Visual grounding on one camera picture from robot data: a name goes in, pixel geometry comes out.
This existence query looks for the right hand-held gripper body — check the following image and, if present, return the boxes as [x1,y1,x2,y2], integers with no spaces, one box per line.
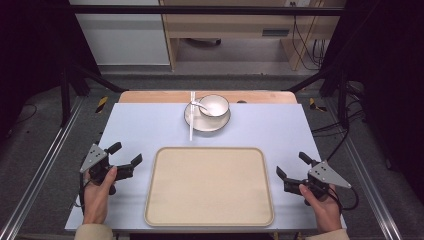
[299,159,353,206]

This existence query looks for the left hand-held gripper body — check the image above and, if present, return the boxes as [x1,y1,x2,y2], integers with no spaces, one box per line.
[79,143,121,196]

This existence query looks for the person's right hand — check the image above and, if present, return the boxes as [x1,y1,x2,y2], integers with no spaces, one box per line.
[298,183,343,234]

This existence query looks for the person's left hand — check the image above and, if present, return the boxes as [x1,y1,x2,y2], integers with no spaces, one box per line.
[81,165,118,225]

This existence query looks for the light blue table mat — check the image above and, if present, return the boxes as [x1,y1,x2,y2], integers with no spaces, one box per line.
[64,102,348,233]

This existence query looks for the yellow black floor tape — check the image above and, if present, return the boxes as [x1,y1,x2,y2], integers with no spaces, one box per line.
[308,97,328,113]
[95,95,110,115]

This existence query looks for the black metal stand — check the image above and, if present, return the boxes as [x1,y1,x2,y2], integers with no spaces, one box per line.
[59,62,128,128]
[285,65,352,130]

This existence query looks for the white chopstick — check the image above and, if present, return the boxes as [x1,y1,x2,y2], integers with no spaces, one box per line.
[191,90,196,134]
[189,90,194,142]

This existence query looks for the beige rectangular tray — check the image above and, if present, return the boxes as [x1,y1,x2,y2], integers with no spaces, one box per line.
[143,146,275,228]

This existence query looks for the white plate dark rim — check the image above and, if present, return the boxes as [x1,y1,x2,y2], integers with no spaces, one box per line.
[183,99,232,133]

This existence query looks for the white spoon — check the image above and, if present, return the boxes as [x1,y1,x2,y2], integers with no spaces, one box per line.
[190,100,210,115]

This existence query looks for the white bowl dark rim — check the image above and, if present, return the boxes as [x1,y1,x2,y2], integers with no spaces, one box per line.
[198,94,231,119]

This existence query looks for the white cabinet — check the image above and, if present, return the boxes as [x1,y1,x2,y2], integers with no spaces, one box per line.
[68,0,171,67]

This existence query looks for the black curtain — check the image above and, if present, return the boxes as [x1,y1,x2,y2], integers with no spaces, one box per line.
[0,0,102,143]
[322,0,424,204]

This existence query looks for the light wooden desk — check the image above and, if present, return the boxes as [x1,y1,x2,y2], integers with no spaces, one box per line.
[159,0,346,72]

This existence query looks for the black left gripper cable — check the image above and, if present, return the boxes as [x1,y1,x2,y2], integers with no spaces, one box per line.
[78,171,92,215]

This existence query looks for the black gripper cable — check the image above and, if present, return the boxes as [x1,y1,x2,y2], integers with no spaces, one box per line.
[78,171,92,215]
[332,186,360,212]

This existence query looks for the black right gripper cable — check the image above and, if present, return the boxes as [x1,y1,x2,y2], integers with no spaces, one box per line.
[332,186,360,212]

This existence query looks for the aluminium floor rail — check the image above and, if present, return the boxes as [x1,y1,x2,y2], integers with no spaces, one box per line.
[0,95,86,240]
[324,97,405,240]

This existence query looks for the black floor cables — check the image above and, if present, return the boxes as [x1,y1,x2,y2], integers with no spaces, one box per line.
[311,79,368,162]

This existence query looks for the black cables under desk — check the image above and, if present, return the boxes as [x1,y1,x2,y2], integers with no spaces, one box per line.
[289,1,330,71]

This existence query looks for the black horizontal frame bar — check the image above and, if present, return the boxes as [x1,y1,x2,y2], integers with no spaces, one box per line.
[68,4,346,17]

